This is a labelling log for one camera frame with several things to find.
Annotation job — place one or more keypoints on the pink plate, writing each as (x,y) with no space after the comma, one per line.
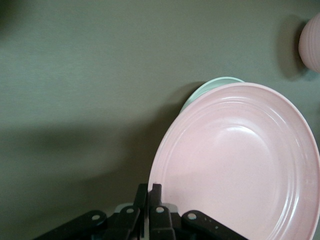
(237,162)

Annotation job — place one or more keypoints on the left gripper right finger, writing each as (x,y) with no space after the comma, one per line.
(156,200)

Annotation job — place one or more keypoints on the mint green bowl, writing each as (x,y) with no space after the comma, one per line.
(200,92)

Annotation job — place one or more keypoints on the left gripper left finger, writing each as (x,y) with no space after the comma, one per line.
(141,197)

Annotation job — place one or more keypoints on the pink bowl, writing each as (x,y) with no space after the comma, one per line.
(311,42)

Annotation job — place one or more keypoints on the brown table cover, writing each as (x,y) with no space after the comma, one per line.
(75,75)

